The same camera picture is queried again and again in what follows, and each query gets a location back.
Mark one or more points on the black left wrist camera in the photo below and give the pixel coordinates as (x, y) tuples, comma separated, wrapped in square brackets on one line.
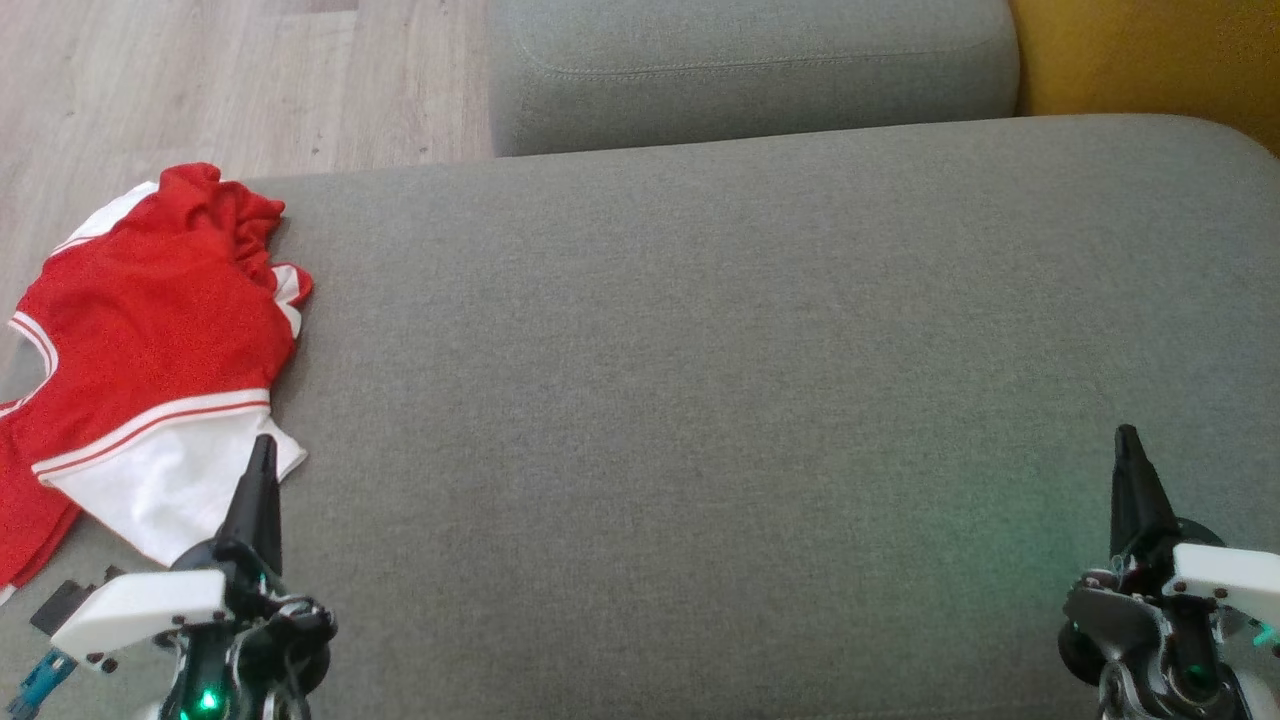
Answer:
[(60, 605)]

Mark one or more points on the blue left wrist connector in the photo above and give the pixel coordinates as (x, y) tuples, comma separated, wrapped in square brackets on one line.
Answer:
[(40, 682)]

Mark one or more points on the red shirt white sleeves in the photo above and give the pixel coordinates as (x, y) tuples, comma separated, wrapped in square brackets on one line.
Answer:
[(150, 330)]

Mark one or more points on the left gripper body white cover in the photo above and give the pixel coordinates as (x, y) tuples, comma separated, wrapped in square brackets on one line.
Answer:
[(140, 610)]

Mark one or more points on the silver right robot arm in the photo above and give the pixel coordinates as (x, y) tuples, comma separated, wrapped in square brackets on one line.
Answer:
[(1180, 706)]

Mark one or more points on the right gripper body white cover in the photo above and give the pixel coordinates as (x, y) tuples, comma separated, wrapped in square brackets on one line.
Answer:
[(1110, 620)]

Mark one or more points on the grey sofa back cushion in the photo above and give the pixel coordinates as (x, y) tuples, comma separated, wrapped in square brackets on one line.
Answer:
[(750, 70)]

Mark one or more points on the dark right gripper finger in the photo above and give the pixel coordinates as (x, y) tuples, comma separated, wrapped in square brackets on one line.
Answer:
[(1140, 500)]

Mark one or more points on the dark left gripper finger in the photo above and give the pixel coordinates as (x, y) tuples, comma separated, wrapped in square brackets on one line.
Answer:
[(252, 510)]

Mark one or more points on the red shorts white trim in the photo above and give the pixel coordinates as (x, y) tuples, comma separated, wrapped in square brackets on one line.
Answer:
[(225, 215)]

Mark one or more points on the yellow sofa cushion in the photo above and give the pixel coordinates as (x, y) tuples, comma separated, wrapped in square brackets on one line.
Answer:
[(1150, 50)]

